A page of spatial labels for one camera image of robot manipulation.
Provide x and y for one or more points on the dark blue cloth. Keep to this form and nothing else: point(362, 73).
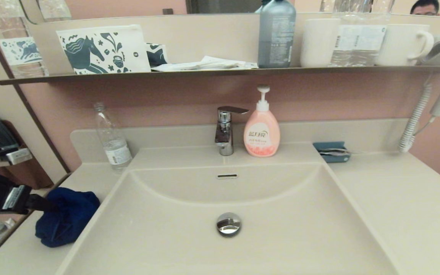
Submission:
point(71, 221)

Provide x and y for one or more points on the chrome sink faucet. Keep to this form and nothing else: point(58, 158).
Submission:
point(225, 137)

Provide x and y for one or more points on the chrome sink drain stopper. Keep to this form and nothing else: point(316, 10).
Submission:
point(228, 225)

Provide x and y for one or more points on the beige wash basin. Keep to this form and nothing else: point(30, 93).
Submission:
point(300, 229)

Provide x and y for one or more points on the clear bottle with grey cap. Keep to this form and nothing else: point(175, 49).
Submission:
point(1, 231)

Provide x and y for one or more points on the small clear plastic water bottle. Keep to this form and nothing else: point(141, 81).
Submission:
point(117, 152)

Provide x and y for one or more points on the large horse print pouch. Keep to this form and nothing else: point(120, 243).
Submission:
point(90, 51)

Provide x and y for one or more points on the small blue print pouch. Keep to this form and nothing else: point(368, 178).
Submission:
point(156, 54)

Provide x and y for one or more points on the white paper packets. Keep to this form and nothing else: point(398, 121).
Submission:
point(208, 63)

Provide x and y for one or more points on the pink pump soap bottle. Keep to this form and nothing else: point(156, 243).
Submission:
point(262, 133)

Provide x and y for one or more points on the grey plastic bottle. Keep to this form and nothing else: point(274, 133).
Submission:
point(276, 38)

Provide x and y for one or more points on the blue small package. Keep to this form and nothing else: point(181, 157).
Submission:
point(334, 160)

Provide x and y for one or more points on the silver wrapped amenity packet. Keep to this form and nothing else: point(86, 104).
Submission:
point(334, 152)

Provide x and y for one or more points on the clear water bottle white label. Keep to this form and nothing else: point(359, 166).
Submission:
point(358, 42)

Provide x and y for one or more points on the person's head with dark hair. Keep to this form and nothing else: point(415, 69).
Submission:
point(425, 7)

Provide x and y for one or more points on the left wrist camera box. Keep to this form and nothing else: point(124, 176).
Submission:
point(15, 156)

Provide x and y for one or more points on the dark metal wall shelf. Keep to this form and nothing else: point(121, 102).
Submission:
point(204, 72)

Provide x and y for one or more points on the wall mirror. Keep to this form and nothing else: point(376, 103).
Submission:
point(128, 7)

